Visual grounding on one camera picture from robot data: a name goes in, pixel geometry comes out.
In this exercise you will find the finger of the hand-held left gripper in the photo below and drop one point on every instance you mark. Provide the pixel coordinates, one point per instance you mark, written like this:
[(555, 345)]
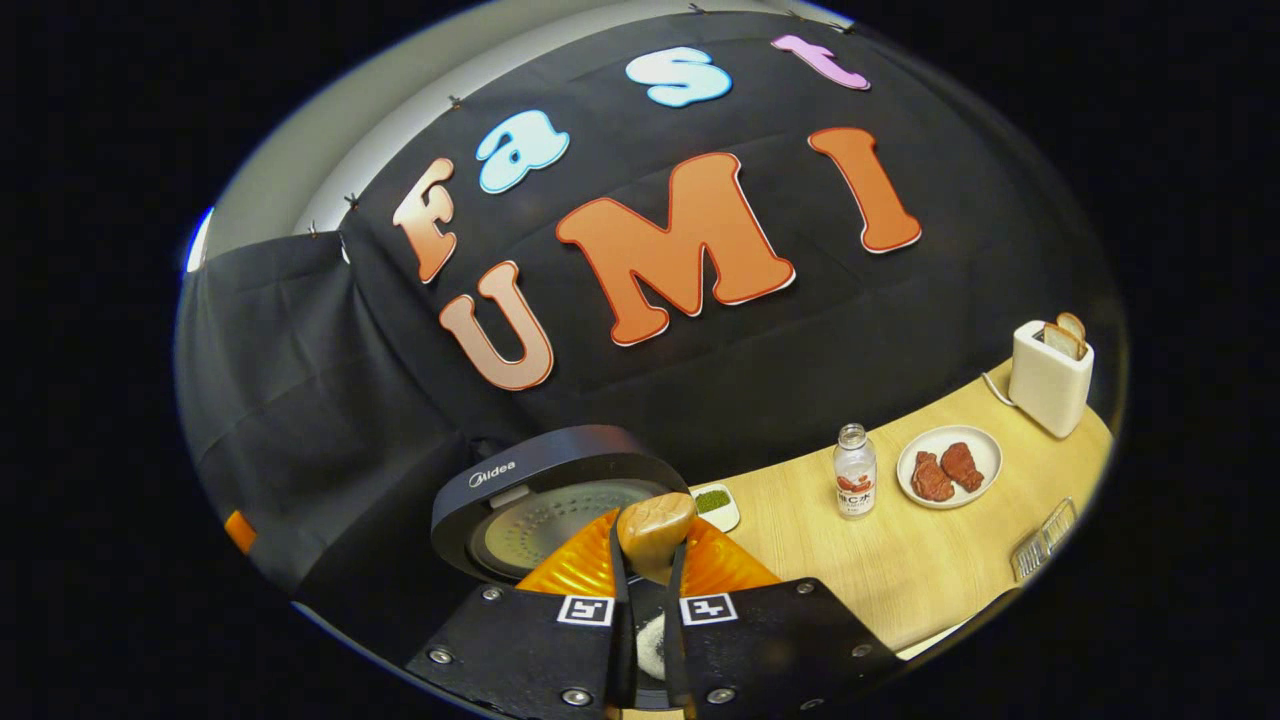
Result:
[(240, 531)]

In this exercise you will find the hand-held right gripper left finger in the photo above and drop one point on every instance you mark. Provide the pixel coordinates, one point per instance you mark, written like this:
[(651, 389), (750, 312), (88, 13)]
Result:
[(622, 660)]

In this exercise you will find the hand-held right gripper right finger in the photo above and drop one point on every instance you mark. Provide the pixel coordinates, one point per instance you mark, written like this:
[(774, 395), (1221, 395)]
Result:
[(678, 660)]

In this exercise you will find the white rice grains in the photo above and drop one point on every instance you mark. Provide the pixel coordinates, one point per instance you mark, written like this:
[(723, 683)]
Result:
[(652, 645)]

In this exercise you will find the wooden spoon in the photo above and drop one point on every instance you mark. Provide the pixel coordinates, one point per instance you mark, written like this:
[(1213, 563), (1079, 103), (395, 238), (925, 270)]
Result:
[(655, 530)]

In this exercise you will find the black and beige rice cooker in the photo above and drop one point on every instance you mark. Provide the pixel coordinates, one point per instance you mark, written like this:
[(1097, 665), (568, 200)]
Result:
[(520, 470)]

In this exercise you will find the clear square chopstick holder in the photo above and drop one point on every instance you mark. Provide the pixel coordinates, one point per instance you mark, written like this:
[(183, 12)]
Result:
[(1045, 540)]

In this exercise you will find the small white divided dish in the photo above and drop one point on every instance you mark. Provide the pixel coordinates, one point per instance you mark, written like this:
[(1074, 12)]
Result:
[(715, 503)]

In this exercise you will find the clear drink bottle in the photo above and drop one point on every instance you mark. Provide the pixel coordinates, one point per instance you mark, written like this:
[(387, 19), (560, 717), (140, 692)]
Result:
[(855, 480)]

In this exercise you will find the red meat piece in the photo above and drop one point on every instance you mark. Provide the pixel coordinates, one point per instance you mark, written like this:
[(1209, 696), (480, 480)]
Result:
[(962, 466), (930, 478)]

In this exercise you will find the black backdrop cloth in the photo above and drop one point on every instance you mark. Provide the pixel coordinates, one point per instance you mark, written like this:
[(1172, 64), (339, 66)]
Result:
[(800, 330)]

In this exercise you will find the round white plate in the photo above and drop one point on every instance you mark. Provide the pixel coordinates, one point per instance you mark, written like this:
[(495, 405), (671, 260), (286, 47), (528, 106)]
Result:
[(988, 455)]

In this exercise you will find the white toaster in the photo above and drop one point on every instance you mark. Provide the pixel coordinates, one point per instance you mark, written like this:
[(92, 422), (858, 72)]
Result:
[(1045, 395)]

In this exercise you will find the toast slice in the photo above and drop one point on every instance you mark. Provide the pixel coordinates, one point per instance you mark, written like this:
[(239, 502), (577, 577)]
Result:
[(1062, 342), (1073, 326)]

